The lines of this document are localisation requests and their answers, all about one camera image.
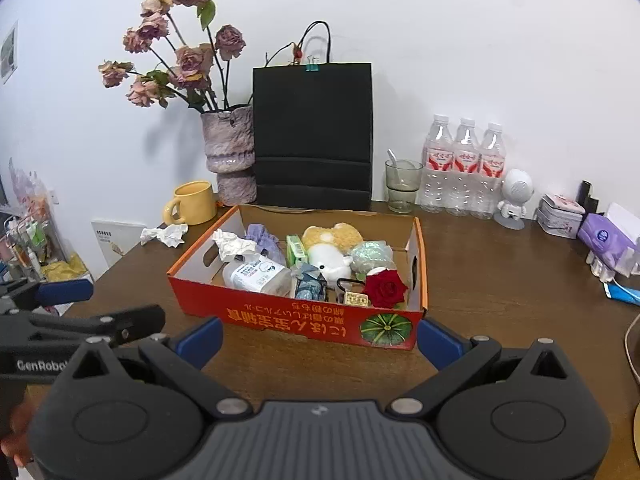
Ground white small vials pack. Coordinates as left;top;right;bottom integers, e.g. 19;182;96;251
586;249;621;282

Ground black small bottle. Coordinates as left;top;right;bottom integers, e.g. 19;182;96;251
579;180;598;215

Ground glass cup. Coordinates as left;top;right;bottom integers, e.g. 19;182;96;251
385;160;424;213

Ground clear rack with packets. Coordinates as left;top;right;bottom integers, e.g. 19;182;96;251
0;157;71;281

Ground white cable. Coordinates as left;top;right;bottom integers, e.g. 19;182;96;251
622;312;640;378

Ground white booklet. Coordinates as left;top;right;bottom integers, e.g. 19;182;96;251
91;219;147;266

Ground purple wipes packet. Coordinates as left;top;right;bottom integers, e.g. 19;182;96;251
576;202;640;271

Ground dried pink flowers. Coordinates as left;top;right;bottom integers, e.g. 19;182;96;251
97;0;256;113

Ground white robot figure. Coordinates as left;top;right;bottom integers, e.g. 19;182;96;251
494;168;537;231

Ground blue tube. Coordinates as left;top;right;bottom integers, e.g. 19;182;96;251
602;280;640;307

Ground blue printed pouch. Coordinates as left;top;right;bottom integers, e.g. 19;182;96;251
291;263;328;302

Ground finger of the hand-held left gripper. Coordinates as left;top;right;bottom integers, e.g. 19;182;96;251
0;277;95;317
0;304;167;349

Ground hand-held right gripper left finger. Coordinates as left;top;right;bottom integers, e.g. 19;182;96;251
62;316;251;416

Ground person's left hand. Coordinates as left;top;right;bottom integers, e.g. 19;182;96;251
0;400;34;468

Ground large crumpled white tissue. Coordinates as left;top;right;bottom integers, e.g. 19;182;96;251
212;229;258;263

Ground yellow white plush toy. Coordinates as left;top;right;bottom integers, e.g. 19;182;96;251
301;222;365;291

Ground clear small bottle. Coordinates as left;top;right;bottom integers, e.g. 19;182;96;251
617;242;640;278

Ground red rose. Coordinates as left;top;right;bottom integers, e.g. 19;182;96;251
364;268;409;309

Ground wall paper sheet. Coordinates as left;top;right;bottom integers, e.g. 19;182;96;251
0;20;20;85

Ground red cardboard box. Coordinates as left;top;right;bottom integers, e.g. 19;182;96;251
166;204;429;351

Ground yellow mug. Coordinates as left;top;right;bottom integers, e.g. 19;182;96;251
162;180;217;226

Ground purple ceramic vase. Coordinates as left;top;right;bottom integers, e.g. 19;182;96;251
200;106;258;207

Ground purple cloth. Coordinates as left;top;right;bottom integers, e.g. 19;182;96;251
245;223;287;266

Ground black paper bag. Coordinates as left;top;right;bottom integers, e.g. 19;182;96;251
252;21;373;212

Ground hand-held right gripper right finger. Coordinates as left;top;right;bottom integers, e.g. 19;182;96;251
387;317;577;416

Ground shiny green mesh ball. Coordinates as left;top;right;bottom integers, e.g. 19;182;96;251
350;241;393;273

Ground clear water bottle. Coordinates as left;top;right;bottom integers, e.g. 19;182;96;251
447;117;483;217
472;122;508;221
421;114;455;213

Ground grey tin box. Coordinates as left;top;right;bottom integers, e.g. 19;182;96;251
536;193;587;238

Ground yellow packet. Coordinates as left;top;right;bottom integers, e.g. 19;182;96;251
42;255;91;283

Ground green tissue packet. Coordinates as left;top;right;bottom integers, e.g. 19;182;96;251
286;234;308;267

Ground small crumpled white tissue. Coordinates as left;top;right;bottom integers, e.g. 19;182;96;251
140;223;189;248

